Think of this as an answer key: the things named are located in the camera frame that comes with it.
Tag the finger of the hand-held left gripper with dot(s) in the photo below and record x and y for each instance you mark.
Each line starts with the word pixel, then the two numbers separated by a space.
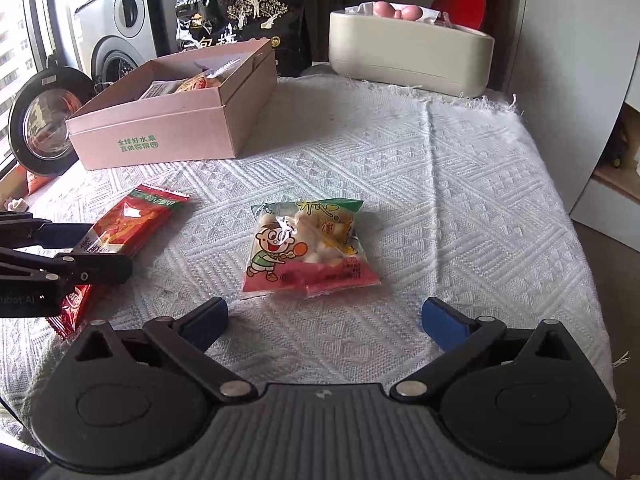
pixel 65 236
pixel 100 269

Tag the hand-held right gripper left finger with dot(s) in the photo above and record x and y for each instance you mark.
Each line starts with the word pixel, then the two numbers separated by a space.
pixel 205 317

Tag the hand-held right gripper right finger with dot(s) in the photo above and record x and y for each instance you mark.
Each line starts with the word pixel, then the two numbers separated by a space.
pixel 445 320

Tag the red green-stripe snack packet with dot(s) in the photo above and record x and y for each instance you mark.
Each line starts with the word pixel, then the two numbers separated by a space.
pixel 135 215

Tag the cartoon print snack packet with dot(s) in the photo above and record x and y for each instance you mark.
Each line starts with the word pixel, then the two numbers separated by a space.
pixel 300 260

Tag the pink cardboard box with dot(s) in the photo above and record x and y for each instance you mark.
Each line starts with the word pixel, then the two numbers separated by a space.
pixel 165 130

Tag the white labelled packet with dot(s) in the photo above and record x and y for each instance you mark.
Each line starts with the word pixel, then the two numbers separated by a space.
pixel 160 91

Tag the clear white packet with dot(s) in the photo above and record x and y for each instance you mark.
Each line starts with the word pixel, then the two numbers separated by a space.
pixel 220 67

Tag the small white figure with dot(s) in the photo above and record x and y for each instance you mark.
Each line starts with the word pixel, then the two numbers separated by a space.
pixel 15 206

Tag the small orange object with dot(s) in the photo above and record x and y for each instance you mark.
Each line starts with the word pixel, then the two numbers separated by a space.
pixel 37 182

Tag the round washing machine door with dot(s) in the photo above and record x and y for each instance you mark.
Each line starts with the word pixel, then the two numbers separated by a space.
pixel 45 120

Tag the white woven tablecloth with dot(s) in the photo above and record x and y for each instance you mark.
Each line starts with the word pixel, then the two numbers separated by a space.
pixel 425 185

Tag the white television cabinet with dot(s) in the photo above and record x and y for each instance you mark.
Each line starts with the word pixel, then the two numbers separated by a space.
pixel 610 200

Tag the grey washing machine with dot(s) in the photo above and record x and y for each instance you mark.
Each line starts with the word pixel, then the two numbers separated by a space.
pixel 130 5

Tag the black toy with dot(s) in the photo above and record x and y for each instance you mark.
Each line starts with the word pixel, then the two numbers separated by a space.
pixel 620 152

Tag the cream oval container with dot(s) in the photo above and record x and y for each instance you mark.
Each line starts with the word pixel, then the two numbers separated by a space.
pixel 410 55

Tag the black gold-print snack bag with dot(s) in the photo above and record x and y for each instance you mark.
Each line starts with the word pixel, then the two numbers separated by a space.
pixel 250 15

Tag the red round paddle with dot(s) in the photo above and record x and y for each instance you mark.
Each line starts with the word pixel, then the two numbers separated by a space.
pixel 462 2

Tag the white plastic bag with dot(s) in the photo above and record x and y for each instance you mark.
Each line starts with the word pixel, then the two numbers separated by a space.
pixel 362 9

